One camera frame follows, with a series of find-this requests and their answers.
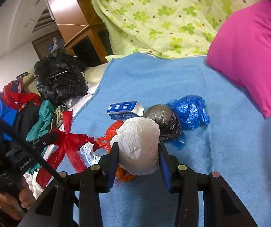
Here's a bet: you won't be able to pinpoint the red plastic bag ball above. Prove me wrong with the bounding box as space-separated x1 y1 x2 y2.
97 120 135 184

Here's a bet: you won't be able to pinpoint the black plastic bag ball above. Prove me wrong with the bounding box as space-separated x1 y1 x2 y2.
143 105 182 142

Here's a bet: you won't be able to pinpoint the white paper ball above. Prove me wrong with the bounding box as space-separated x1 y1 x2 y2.
110 117 160 176

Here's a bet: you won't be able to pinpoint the blue plastic bag ball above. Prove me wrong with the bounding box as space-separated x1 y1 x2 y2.
167 95 211 130

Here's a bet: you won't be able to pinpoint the blue cardboard box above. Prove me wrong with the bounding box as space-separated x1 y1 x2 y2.
107 101 144 121

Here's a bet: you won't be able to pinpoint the left hand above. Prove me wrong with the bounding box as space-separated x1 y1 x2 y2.
0 177 36 220

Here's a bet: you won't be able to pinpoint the red ribbon bow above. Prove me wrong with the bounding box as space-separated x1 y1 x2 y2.
36 110 98 187

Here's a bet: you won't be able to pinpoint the teal garment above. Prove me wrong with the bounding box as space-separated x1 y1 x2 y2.
26 99 57 175

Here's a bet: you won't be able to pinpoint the red and blue clothes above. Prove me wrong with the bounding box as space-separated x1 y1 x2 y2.
0 77 41 141

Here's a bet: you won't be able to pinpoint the blue fleece blanket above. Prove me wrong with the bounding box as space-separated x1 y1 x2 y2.
55 52 271 227

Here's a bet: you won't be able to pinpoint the black puffer jacket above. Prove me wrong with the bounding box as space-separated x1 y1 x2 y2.
33 52 88 106

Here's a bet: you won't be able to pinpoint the magenta pillow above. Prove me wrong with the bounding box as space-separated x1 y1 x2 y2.
206 0 271 118

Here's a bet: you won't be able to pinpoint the green clover quilt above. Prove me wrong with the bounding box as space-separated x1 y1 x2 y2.
92 0 262 59

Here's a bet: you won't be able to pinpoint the wooden curved cabinet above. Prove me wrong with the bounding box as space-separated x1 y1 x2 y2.
47 0 108 66

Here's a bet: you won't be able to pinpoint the black cable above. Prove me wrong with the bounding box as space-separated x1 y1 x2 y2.
0 111 80 209

